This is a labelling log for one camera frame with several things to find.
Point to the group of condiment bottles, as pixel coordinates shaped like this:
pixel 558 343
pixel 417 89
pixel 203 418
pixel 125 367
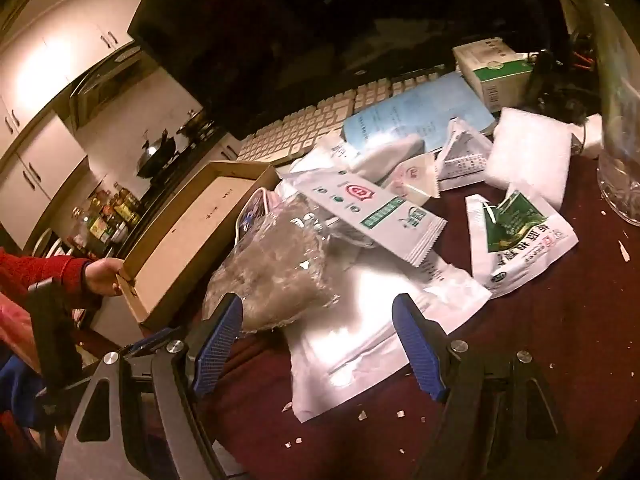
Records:
pixel 105 215

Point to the brown cardboard box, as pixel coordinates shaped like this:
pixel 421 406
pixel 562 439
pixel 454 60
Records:
pixel 195 230

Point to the person's left forearm red sleeve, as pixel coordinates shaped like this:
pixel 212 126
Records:
pixel 40 272

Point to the torn green white packet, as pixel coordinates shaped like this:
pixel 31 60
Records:
pixel 515 240

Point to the steel cooking pot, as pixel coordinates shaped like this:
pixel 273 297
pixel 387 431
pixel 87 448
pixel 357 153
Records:
pixel 195 122

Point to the person's left hand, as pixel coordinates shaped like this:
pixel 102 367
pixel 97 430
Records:
pixel 102 277

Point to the black computer monitor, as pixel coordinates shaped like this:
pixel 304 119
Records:
pixel 325 35

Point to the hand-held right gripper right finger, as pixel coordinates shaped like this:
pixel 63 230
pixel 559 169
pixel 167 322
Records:
pixel 420 355

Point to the white keyboard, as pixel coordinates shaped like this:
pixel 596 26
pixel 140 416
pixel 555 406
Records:
pixel 310 120

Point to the long white green sachet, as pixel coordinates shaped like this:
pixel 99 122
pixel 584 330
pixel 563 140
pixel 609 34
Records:
pixel 370 220

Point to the clear glass jar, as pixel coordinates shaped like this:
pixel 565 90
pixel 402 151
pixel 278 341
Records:
pixel 620 120

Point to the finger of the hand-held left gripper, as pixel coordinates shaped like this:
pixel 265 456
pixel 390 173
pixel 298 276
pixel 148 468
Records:
pixel 150 344

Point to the white green medicine box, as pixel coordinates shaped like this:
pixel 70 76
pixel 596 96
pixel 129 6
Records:
pixel 495 75

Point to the plain white folded packet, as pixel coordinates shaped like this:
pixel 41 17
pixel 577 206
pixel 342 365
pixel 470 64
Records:
pixel 380 152

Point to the torn white printed packet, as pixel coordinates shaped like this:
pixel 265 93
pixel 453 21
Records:
pixel 462 157

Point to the blue paper booklet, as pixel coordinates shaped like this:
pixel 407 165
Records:
pixel 420 112

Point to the silver foil pouch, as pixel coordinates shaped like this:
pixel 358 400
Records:
pixel 375 325

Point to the black kitchen counter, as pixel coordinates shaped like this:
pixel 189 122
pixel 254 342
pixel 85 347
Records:
pixel 150 187

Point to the steel range hood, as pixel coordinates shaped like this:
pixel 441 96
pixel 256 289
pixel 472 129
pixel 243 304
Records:
pixel 105 85

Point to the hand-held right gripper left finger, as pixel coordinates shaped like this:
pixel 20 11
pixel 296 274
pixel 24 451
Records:
pixel 220 345

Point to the white padded packet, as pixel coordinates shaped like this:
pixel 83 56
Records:
pixel 530 155

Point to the clear plastic bag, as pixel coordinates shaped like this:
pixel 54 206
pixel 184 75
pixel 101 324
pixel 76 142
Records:
pixel 280 270

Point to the white pink small packet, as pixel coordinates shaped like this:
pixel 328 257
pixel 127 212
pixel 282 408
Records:
pixel 415 175

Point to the black wok with lid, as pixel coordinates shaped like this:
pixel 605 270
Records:
pixel 155 149

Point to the white wall cabinets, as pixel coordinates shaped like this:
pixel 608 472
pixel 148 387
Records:
pixel 55 40

